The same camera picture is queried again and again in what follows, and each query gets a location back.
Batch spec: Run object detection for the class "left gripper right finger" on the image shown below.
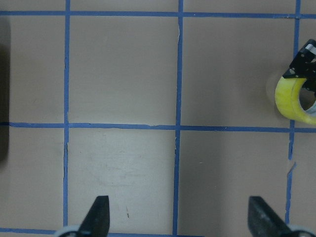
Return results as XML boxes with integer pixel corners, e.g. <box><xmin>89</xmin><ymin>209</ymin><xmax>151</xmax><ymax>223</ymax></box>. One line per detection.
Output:
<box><xmin>248</xmin><ymin>196</ymin><xmax>292</xmax><ymax>237</ymax></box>

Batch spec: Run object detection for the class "yellow tape roll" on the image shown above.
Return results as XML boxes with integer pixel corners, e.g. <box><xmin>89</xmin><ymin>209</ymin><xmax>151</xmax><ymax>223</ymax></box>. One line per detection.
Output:
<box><xmin>275</xmin><ymin>77</ymin><xmax>316</xmax><ymax>125</ymax></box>

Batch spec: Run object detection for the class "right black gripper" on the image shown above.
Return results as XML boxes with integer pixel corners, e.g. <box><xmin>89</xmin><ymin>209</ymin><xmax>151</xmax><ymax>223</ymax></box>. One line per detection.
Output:
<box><xmin>282</xmin><ymin>39</ymin><xmax>316</xmax><ymax>96</ymax></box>

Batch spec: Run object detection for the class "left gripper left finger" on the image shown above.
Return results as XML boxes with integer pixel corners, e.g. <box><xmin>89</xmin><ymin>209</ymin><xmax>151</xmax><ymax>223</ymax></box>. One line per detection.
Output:
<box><xmin>78</xmin><ymin>196</ymin><xmax>110</xmax><ymax>237</ymax></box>

